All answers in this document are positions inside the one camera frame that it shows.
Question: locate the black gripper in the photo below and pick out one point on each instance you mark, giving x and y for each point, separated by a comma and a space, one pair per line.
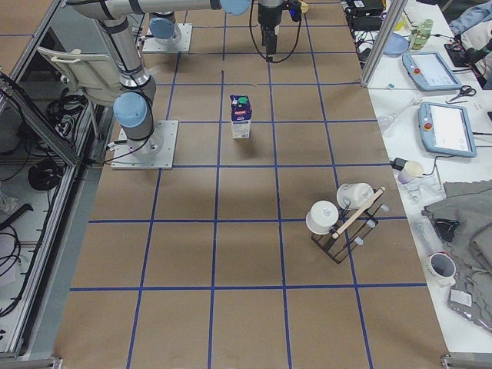
267, 20

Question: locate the blue white milk carton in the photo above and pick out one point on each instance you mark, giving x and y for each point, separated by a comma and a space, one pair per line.
241, 112

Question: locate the white cup on rack right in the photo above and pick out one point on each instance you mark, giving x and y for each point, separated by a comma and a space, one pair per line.
353, 196

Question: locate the white cup on rack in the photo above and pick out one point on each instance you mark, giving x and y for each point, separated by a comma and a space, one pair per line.
322, 216
353, 196

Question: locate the white cup on rack left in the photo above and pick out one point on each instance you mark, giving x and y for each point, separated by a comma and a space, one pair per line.
322, 216

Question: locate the light blue bowl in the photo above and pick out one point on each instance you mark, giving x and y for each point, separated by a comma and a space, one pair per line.
396, 45

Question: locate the green water bottle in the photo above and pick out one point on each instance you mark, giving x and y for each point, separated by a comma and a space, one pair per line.
420, 35

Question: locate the upper blue teach pendant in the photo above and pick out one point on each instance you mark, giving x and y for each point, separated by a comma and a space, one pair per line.
430, 72

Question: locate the blue teach pendant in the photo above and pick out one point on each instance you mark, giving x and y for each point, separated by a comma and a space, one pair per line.
430, 72
445, 129

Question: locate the white plastic chair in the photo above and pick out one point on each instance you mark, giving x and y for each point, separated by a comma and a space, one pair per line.
95, 75

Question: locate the cream lavender round device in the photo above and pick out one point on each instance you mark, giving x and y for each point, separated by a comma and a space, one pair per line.
411, 171

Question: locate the lower blue teach pendant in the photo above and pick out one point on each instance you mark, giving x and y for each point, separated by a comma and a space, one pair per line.
445, 129

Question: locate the grey cloth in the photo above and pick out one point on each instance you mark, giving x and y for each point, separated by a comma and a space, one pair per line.
463, 223

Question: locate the clear plastic bag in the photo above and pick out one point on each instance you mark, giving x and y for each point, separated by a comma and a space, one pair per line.
425, 237

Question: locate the white mug red rim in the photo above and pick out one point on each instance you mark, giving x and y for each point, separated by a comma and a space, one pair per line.
441, 269

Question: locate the grey pouch white label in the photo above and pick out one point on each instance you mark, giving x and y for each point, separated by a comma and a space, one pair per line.
464, 300

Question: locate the aluminium frame post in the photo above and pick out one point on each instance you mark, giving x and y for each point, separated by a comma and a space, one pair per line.
388, 25

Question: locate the black handled scissors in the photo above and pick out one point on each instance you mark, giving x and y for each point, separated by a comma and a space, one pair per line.
465, 91

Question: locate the black wire cup rack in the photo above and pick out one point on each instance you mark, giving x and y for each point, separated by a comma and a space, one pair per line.
352, 227

